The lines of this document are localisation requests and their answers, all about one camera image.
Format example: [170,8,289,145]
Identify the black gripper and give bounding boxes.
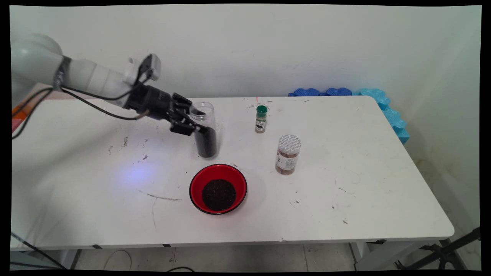
[125,84,210,137]

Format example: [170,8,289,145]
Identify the clear jar with black seeds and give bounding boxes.
[189,102,218,159]

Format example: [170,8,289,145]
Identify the red bowl with black rim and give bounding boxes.
[189,164,247,215]

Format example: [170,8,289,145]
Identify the small green cap spice bottle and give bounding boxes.
[255,105,268,134]

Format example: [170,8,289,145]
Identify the black seeds pile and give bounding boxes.
[202,179,237,212]

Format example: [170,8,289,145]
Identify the white lid brown spice jar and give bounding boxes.
[275,134,302,176]

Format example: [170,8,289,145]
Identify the orange and pink object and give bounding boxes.
[12,109,27,133]

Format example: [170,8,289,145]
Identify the light blue foam mat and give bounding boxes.
[352,88,410,145]

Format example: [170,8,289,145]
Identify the white table leg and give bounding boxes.
[350,241,422,271]

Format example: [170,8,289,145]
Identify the black tripod stand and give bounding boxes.
[395,227,481,270]

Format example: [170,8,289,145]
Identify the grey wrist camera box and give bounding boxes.
[138,53,162,82]

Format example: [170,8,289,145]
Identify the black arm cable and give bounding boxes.
[12,74,152,141]

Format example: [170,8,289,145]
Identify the black velcro strap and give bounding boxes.
[53,56,73,91]

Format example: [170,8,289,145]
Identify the thin floor wire loop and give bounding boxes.
[103,250,133,271]

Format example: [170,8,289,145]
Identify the black floor cable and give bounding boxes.
[11,232,69,269]

